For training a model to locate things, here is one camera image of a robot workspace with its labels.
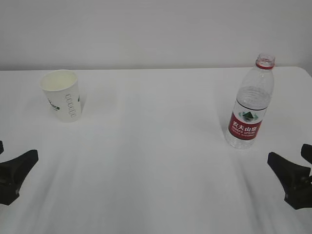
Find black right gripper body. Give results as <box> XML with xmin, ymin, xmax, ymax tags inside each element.
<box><xmin>284</xmin><ymin>176</ymin><xmax>312</xmax><ymax>210</ymax></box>

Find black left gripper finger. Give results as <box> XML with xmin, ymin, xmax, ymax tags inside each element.
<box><xmin>0</xmin><ymin>141</ymin><xmax>3</xmax><ymax>154</ymax></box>
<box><xmin>0</xmin><ymin>150</ymin><xmax>39</xmax><ymax>188</ymax></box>

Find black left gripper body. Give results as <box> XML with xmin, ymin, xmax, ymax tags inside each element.
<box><xmin>0</xmin><ymin>179</ymin><xmax>19</xmax><ymax>205</ymax></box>

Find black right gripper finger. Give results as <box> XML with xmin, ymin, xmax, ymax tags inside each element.
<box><xmin>267</xmin><ymin>152</ymin><xmax>310</xmax><ymax>190</ymax></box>
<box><xmin>301</xmin><ymin>144</ymin><xmax>312</xmax><ymax>163</ymax></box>

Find clear Nongfu Spring water bottle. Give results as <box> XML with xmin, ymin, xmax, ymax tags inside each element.
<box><xmin>225</xmin><ymin>54</ymin><xmax>275</xmax><ymax>149</ymax></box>

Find white paper cup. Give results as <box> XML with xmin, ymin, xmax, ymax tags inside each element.
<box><xmin>40</xmin><ymin>70</ymin><xmax>82</xmax><ymax>122</ymax></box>

